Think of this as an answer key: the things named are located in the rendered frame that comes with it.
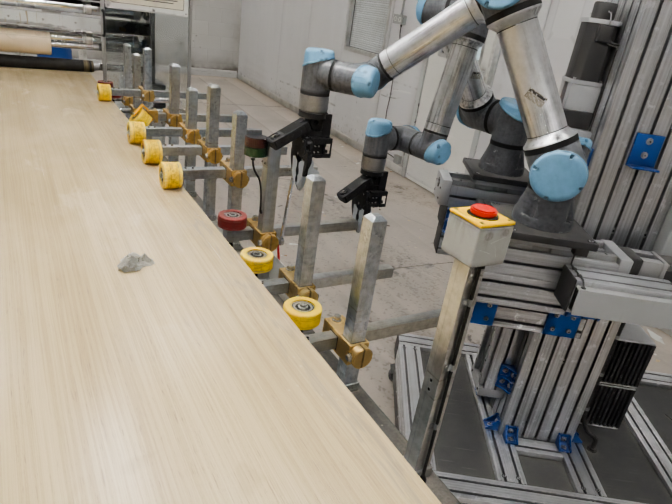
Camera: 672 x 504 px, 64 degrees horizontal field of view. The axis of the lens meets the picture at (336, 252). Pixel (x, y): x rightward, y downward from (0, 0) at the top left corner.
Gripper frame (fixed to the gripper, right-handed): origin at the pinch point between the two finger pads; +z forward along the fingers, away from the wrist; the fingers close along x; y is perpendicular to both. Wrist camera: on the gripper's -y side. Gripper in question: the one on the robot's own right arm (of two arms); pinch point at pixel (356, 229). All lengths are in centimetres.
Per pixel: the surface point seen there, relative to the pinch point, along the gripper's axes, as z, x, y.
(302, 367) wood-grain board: -8, -68, -54
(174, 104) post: -18, 94, -34
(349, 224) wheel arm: -2.7, -1.6, -4.1
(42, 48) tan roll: -20, 226, -74
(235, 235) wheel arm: -2.4, -1.8, -41.8
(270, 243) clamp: -2.0, -8.1, -33.8
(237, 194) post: -6.5, 19.1, -33.8
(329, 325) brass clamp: 0, -48, -36
